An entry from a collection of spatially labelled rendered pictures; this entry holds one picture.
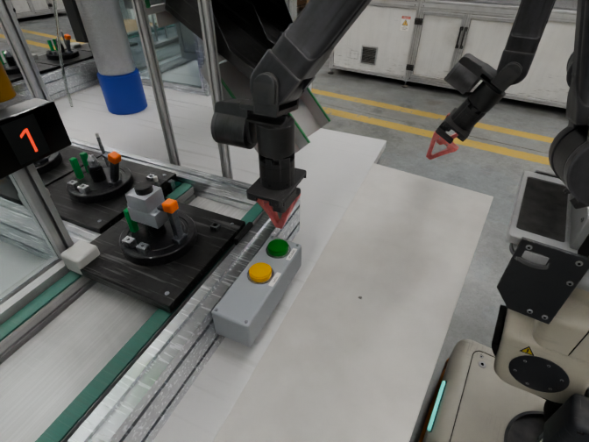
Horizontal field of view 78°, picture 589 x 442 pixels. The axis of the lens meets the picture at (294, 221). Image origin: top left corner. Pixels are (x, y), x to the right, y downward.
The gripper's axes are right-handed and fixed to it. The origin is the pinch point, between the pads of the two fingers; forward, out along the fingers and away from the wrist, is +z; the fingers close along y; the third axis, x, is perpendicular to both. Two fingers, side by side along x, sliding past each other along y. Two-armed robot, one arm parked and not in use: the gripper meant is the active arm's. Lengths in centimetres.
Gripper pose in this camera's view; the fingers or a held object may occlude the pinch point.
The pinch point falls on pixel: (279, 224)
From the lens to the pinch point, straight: 65.8
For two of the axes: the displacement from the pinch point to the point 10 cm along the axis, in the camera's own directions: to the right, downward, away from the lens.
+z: 0.0, 7.8, 6.2
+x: 9.1, 2.5, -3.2
